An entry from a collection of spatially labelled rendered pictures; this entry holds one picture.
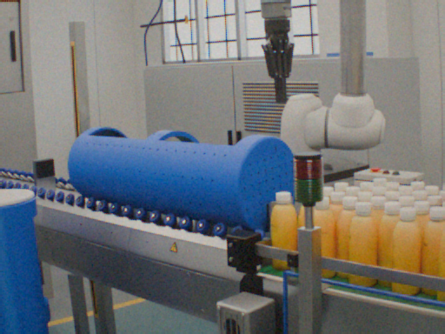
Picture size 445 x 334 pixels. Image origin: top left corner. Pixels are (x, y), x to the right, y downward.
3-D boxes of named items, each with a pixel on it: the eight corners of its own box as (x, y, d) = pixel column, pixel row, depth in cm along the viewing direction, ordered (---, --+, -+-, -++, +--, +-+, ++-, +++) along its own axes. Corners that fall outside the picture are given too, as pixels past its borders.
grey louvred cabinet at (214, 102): (207, 237, 556) (197, 63, 533) (418, 296, 388) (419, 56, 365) (152, 251, 523) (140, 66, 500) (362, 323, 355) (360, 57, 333)
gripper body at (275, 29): (277, 17, 181) (279, 50, 182) (295, 18, 187) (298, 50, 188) (256, 19, 186) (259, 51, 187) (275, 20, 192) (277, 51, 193)
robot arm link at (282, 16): (297, -1, 185) (299, 19, 186) (273, 2, 192) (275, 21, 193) (277, -3, 179) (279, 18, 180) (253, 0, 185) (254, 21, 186)
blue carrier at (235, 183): (129, 190, 270) (121, 121, 264) (302, 217, 209) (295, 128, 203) (72, 207, 250) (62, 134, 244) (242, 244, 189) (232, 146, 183)
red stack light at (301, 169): (305, 173, 144) (304, 155, 144) (329, 175, 140) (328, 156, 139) (287, 177, 140) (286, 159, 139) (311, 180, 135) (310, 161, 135)
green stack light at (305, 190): (306, 196, 145) (305, 173, 144) (329, 198, 141) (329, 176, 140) (288, 201, 141) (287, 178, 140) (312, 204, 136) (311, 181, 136)
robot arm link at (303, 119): (285, 146, 265) (285, 90, 260) (330, 149, 259) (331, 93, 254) (275, 154, 250) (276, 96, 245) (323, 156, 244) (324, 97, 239)
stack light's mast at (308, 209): (307, 222, 146) (304, 150, 144) (329, 226, 142) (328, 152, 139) (288, 229, 142) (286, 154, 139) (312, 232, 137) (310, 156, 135)
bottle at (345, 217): (363, 279, 165) (364, 206, 162) (336, 279, 166) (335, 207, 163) (362, 270, 172) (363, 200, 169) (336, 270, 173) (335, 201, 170)
